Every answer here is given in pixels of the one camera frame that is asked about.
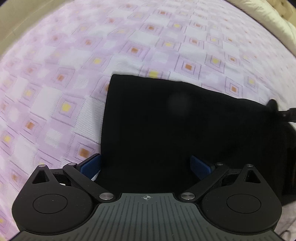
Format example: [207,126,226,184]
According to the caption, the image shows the purple checkered bed sheet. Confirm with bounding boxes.
[1,1,295,240]

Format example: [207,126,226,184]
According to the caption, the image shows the cream duvet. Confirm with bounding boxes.
[229,1,295,55]

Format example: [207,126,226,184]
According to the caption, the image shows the black pants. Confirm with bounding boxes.
[97,74,295,204]

